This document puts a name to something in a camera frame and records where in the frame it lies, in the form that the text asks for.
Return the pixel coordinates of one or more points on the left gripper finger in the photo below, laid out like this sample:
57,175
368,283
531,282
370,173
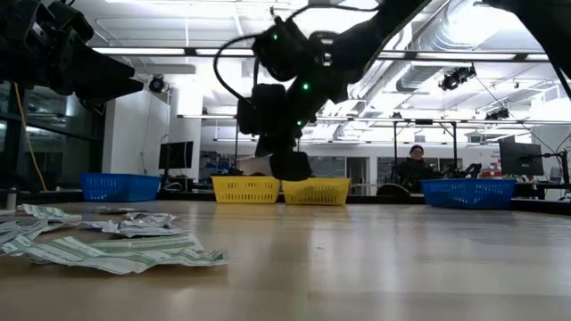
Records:
102,76

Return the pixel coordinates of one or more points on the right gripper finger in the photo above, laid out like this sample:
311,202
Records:
264,146

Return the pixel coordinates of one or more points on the green striped bandage packet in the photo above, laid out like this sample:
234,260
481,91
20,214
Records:
18,229
49,211
89,260
151,244

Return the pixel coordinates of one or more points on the blue plastic basket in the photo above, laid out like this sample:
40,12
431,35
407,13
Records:
468,194
118,187

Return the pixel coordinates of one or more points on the black background robot arm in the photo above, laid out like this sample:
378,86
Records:
466,171

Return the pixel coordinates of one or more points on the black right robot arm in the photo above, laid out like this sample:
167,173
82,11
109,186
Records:
379,27

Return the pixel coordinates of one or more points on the yellow plastic basket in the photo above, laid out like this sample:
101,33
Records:
319,192
246,191

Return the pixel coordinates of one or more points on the black computer monitor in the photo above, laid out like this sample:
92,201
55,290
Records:
519,158
176,155

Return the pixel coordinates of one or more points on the black chair back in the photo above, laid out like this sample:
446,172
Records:
392,191

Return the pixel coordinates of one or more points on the person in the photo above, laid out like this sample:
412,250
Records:
415,169

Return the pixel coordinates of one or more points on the white alcohol wipe packet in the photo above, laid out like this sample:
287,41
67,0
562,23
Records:
118,210
138,229

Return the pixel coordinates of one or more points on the silver bottle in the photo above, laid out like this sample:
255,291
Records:
11,198

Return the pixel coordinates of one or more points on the black ceiling spotlight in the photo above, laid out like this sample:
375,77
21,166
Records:
497,114
457,78

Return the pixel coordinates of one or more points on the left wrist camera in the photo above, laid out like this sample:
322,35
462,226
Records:
71,20

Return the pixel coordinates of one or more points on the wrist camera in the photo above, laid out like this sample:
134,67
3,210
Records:
71,20
278,49

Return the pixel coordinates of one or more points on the black ceiling dome camera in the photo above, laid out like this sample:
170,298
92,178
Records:
156,84

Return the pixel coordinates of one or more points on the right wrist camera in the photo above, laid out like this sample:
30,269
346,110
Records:
278,49

